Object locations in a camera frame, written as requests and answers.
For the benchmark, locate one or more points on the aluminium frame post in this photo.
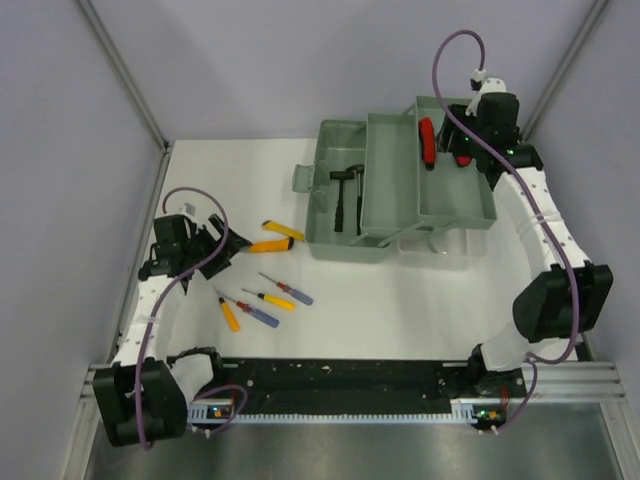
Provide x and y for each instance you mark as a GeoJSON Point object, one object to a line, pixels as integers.
{"type": "Point", "coordinates": [571, 53]}
{"type": "Point", "coordinates": [122, 73]}

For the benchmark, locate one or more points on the steel claw hammer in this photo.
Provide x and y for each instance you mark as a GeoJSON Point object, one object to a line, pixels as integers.
{"type": "Point", "coordinates": [358, 170]}

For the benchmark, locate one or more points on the yellow utility knife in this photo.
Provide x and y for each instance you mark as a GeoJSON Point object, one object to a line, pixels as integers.
{"type": "Point", "coordinates": [270, 225]}

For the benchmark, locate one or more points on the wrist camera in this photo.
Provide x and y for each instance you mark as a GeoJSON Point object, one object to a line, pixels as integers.
{"type": "Point", "coordinates": [188, 209]}
{"type": "Point", "coordinates": [482, 84]}

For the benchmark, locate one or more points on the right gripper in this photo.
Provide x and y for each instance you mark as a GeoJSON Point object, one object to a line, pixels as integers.
{"type": "Point", "coordinates": [446, 136]}

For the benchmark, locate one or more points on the yellow handle screwdriver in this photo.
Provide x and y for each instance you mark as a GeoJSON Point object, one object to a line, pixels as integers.
{"type": "Point", "coordinates": [226, 311]}

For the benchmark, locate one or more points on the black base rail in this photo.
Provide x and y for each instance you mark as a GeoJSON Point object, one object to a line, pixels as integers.
{"type": "Point", "coordinates": [338, 386]}

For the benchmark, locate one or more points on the right aluminium frame post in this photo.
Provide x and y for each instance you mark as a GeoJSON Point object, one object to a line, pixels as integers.
{"type": "Point", "coordinates": [571, 53]}

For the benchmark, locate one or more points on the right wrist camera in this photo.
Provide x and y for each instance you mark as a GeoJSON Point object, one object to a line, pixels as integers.
{"type": "Point", "coordinates": [482, 84]}

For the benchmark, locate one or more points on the red black pliers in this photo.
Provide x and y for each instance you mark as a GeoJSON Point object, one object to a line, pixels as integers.
{"type": "Point", "coordinates": [427, 140]}

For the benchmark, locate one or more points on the grey cable duct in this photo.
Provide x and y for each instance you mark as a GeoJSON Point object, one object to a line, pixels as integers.
{"type": "Point", "coordinates": [211, 415]}

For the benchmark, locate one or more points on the left aluminium frame post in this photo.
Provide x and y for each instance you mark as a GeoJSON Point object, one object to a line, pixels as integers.
{"type": "Point", "coordinates": [122, 73]}

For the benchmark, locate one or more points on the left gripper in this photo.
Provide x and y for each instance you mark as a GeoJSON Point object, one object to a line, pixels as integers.
{"type": "Point", "coordinates": [202, 233]}

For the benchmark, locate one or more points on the orange utility knife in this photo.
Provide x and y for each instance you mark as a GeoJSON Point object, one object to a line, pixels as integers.
{"type": "Point", "coordinates": [272, 246]}

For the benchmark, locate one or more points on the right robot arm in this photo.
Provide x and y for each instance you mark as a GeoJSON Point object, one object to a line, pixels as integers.
{"type": "Point", "coordinates": [567, 290]}

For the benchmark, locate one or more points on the green plastic toolbox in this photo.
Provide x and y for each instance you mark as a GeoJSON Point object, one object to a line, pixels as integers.
{"type": "Point", "coordinates": [402, 201]}

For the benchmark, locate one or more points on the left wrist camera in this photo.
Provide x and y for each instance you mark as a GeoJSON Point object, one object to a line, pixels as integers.
{"type": "Point", "coordinates": [188, 209]}

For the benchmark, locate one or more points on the black rubber mallet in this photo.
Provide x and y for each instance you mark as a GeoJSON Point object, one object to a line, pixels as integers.
{"type": "Point", "coordinates": [341, 177]}

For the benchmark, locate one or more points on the yellow black screwdriver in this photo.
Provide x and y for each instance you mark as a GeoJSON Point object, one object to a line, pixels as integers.
{"type": "Point", "coordinates": [271, 299]}

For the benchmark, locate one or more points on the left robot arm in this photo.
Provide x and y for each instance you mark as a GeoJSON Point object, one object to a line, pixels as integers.
{"type": "Point", "coordinates": [144, 394]}

